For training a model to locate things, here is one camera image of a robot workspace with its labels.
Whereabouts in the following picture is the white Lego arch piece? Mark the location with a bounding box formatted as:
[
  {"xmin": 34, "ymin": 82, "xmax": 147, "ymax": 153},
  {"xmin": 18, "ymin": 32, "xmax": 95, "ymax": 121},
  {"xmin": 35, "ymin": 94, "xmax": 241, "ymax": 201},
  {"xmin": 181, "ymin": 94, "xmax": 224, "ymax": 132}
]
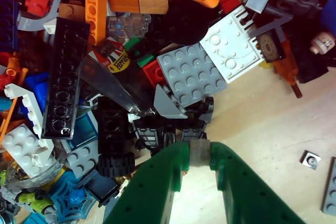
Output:
[{"xmin": 4, "ymin": 83, "xmax": 44, "ymax": 138}]

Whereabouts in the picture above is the smoky transparent Lego windscreen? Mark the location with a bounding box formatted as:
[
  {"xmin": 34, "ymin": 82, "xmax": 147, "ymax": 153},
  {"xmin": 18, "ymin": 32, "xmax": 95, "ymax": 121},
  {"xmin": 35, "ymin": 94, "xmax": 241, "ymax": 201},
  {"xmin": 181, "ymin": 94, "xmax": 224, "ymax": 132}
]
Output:
[{"xmin": 76, "ymin": 56, "xmax": 155, "ymax": 117}]

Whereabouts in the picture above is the grey Lego slope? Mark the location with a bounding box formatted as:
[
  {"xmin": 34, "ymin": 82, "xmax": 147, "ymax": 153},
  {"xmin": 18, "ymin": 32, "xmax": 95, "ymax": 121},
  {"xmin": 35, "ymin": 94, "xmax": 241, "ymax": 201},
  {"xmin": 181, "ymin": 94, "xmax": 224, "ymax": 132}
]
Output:
[{"xmin": 153, "ymin": 84, "xmax": 188, "ymax": 120}]

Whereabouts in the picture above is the black Lego connector piece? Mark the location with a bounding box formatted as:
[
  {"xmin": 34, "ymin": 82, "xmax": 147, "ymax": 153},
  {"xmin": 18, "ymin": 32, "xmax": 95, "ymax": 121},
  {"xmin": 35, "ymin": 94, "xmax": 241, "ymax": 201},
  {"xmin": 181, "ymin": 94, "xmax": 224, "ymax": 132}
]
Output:
[{"xmin": 187, "ymin": 97, "xmax": 215, "ymax": 141}]

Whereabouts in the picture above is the small grey square Lego tile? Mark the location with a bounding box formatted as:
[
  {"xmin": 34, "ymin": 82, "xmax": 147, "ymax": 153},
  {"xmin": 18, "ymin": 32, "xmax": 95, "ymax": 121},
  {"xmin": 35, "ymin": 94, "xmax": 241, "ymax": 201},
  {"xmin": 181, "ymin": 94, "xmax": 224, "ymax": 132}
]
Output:
[{"xmin": 300, "ymin": 150, "xmax": 322, "ymax": 170}]

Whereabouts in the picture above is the blue transparent Lego panel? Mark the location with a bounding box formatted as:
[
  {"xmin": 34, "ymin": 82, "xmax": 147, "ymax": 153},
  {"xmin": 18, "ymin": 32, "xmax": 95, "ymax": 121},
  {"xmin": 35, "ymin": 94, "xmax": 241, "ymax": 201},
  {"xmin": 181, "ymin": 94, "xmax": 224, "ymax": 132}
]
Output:
[{"xmin": 69, "ymin": 113, "xmax": 99, "ymax": 148}]

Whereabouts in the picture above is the dark grey Lego grille brick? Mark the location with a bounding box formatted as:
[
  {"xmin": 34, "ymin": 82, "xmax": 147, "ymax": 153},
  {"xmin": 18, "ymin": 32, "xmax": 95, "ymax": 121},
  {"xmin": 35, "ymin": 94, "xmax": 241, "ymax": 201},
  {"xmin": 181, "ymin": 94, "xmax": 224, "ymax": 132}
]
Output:
[{"xmin": 132, "ymin": 120, "xmax": 165, "ymax": 154}]

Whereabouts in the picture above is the grey Lego arch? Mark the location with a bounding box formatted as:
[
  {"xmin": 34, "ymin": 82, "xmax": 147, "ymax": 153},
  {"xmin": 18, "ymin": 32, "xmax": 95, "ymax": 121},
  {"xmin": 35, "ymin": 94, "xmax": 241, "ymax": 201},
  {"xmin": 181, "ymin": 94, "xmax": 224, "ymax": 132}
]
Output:
[{"xmin": 17, "ymin": 0, "xmax": 61, "ymax": 32}]

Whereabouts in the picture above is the lime green Lego figure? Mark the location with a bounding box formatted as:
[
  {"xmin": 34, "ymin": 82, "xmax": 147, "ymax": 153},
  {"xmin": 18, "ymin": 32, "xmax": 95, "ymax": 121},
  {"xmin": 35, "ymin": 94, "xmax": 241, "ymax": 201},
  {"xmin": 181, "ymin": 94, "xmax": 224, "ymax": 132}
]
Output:
[{"xmin": 15, "ymin": 189, "xmax": 55, "ymax": 216}]

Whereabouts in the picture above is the orange Lego technic beam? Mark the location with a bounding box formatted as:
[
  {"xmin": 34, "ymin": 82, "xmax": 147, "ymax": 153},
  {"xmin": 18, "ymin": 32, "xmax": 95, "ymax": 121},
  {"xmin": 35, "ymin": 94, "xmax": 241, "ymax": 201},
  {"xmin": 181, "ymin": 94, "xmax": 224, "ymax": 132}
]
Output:
[{"xmin": 85, "ymin": 0, "xmax": 109, "ymax": 46}]

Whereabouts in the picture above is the Lego minifigure head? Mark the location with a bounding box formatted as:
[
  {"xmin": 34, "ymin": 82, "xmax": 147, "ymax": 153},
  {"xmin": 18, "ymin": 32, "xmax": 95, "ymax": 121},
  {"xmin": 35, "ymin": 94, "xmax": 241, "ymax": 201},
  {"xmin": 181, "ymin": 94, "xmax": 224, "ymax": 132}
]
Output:
[{"xmin": 309, "ymin": 31, "xmax": 336, "ymax": 56}]

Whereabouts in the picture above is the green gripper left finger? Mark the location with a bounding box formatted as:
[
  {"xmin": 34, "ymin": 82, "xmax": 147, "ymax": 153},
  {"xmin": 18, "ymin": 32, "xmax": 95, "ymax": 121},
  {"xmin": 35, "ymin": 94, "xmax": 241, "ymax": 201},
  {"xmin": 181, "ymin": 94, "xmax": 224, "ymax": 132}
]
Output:
[{"xmin": 103, "ymin": 142, "xmax": 191, "ymax": 224}]

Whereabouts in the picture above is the white 2x4 Lego brick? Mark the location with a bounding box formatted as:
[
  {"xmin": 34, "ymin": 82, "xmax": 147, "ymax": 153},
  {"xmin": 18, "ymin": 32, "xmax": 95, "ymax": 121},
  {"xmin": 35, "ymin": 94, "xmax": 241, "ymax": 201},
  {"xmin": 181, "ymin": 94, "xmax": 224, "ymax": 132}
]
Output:
[{"xmin": 1, "ymin": 123, "xmax": 55, "ymax": 177}]

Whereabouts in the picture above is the dark printed Lego tile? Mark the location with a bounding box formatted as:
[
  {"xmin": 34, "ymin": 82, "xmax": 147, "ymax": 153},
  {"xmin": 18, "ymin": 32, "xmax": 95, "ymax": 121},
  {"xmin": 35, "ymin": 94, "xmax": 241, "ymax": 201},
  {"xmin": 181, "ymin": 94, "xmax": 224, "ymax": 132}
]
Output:
[{"xmin": 256, "ymin": 31, "xmax": 286, "ymax": 63}]

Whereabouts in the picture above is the clear transparent Lego piece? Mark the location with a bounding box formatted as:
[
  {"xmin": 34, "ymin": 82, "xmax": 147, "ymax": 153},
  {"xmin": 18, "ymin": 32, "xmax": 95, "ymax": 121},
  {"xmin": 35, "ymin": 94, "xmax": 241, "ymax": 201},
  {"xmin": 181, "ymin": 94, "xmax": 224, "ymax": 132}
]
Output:
[{"xmin": 107, "ymin": 13, "xmax": 152, "ymax": 38}]

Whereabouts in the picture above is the black Lego technic brick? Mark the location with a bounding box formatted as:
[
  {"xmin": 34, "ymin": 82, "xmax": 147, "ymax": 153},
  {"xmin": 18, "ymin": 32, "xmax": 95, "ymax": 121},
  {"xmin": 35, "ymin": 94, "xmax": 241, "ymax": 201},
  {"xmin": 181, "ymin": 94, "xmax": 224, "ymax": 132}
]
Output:
[{"xmin": 94, "ymin": 97, "xmax": 132, "ymax": 154}]

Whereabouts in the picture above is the blue Lego spider web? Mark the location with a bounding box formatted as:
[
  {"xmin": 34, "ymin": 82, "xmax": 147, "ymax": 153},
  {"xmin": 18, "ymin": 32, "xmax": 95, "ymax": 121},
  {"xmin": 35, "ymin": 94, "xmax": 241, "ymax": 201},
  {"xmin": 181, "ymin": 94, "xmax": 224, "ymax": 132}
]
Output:
[{"xmin": 51, "ymin": 171, "xmax": 98, "ymax": 222}]

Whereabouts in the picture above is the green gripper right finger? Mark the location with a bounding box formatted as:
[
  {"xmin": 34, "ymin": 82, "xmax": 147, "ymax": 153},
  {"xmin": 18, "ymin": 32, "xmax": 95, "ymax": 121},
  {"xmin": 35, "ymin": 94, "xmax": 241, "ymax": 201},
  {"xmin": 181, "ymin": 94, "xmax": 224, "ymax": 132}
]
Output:
[{"xmin": 209, "ymin": 142, "xmax": 307, "ymax": 224}]

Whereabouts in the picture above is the long black Lego plate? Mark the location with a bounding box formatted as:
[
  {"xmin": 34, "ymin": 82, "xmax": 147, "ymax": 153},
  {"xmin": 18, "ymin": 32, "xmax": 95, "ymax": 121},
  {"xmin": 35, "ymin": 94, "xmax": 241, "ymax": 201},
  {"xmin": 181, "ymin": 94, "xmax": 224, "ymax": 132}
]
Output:
[{"xmin": 41, "ymin": 16, "xmax": 91, "ymax": 140}]

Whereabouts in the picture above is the light grey 2x2 Lego plate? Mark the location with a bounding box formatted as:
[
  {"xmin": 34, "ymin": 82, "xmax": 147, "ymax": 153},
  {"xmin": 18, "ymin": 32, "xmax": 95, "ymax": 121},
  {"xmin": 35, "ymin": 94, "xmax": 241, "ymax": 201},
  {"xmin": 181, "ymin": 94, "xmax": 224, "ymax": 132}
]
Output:
[{"xmin": 67, "ymin": 138, "xmax": 100, "ymax": 178}]

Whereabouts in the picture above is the black Lego tyre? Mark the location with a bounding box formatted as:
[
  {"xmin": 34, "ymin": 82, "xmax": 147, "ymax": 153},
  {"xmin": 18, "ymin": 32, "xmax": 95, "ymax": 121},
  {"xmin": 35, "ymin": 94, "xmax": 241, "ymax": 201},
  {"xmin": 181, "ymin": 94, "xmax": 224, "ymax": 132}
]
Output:
[{"xmin": 98, "ymin": 153, "xmax": 136, "ymax": 177}]

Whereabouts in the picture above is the grey 4x4 Lego plate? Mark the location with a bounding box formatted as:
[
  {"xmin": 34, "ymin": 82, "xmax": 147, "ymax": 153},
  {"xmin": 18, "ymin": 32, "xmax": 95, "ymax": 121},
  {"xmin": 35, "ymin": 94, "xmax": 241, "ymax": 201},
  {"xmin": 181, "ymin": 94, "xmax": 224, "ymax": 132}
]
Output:
[
  {"xmin": 321, "ymin": 156, "xmax": 336, "ymax": 214},
  {"xmin": 156, "ymin": 42, "xmax": 228, "ymax": 108}
]

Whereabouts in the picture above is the Ferrari printed Lego piece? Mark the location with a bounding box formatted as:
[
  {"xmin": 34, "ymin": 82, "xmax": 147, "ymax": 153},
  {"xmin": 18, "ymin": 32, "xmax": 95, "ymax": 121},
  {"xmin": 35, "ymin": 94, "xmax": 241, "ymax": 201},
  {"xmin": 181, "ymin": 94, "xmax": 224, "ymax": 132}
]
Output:
[{"xmin": 88, "ymin": 37, "xmax": 132, "ymax": 74}]

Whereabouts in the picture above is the black Lego dish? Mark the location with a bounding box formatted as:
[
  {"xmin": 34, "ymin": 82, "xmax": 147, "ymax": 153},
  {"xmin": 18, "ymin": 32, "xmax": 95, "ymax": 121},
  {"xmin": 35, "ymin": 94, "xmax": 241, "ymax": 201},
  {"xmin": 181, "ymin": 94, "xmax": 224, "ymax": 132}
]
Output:
[{"xmin": 157, "ymin": 0, "xmax": 218, "ymax": 46}]

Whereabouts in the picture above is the small red Lego brick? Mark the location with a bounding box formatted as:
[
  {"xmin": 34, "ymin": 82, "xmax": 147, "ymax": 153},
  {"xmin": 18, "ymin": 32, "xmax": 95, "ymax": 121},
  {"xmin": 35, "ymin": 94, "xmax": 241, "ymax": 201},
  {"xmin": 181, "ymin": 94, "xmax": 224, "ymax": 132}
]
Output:
[{"xmin": 143, "ymin": 60, "xmax": 166, "ymax": 87}]

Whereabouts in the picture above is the white cratered Lego plate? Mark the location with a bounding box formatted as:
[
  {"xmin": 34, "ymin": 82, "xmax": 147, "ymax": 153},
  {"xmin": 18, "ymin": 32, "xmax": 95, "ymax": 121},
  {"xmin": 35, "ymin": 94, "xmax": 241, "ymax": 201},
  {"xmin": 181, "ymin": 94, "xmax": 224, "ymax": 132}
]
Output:
[{"xmin": 199, "ymin": 11, "xmax": 265, "ymax": 85}]

